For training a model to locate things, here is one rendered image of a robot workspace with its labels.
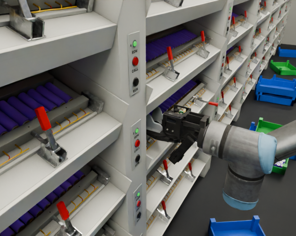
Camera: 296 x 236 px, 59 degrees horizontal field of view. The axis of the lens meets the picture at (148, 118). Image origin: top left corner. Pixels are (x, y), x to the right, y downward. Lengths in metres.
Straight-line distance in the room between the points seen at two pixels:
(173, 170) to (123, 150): 0.46
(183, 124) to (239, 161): 0.16
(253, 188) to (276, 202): 0.72
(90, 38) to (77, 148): 0.18
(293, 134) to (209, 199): 0.67
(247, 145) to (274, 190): 0.86
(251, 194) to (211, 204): 0.61
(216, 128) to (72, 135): 0.35
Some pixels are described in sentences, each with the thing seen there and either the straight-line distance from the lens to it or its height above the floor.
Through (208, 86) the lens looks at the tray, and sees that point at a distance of 1.20.
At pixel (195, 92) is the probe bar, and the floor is 0.53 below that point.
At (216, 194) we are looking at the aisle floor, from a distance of 1.38.
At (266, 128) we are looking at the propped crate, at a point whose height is 0.11.
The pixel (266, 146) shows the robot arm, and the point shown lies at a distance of 0.66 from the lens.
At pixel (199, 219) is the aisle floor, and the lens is 1.26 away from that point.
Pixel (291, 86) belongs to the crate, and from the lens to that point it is 2.60.
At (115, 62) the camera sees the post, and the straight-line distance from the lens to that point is 0.50.
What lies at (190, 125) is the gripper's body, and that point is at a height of 0.60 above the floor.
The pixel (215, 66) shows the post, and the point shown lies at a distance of 1.17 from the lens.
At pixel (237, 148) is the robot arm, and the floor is 0.58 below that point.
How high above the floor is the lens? 0.94
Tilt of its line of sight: 28 degrees down
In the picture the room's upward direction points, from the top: straight up
